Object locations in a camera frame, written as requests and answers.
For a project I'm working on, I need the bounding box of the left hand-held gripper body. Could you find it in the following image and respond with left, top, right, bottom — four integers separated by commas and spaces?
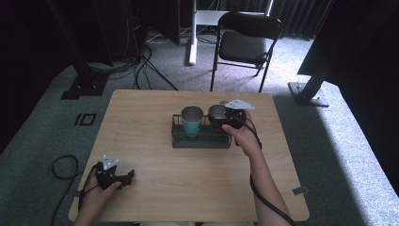
94, 154, 121, 191

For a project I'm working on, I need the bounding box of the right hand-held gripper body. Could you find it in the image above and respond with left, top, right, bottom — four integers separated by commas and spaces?
219, 98, 256, 130

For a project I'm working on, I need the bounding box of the brown metal cup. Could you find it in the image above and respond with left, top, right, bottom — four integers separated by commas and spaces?
207, 104, 228, 124

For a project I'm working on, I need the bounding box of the dark wire rack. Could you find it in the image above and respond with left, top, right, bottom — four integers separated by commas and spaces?
170, 113, 234, 149

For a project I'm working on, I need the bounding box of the teal metal cup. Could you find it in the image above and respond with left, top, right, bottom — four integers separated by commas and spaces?
180, 105, 205, 138

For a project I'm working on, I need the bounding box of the person's left hand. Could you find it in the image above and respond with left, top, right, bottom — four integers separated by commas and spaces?
80, 172, 122, 218

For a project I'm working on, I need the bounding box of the person's right hand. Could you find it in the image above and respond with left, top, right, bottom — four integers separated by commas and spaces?
221, 109, 263, 158

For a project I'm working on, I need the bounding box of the black folding chair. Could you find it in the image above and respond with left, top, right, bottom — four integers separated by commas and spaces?
209, 11, 284, 94

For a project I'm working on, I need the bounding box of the black stand with square base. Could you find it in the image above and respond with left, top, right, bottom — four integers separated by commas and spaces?
46, 0, 111, 101

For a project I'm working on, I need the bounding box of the dark pleated curtain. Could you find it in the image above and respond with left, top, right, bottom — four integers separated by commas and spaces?
219, 0, 333, 40

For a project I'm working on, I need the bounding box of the left hand-held gripper black cable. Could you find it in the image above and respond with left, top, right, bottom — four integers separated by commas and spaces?
50, 154, 102, 226

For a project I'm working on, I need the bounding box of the hand-held gripper black cable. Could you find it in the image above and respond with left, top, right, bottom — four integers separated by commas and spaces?
50, 154, 102, 226
241, 116, 298, 226

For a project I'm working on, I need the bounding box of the black stand with grey base plate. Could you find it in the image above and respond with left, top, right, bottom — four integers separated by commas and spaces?
287, 0, 356, 108

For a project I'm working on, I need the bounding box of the right hand-held gripper black cable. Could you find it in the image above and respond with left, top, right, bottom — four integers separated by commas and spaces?
241, 116, 298, 226

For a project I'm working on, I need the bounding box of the white desk frame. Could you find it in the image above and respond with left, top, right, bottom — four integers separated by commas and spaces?
184, 0, 274, 66

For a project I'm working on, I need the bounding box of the bundle of black floor cables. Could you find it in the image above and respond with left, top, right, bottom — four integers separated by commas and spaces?
88, 18, 180, 92

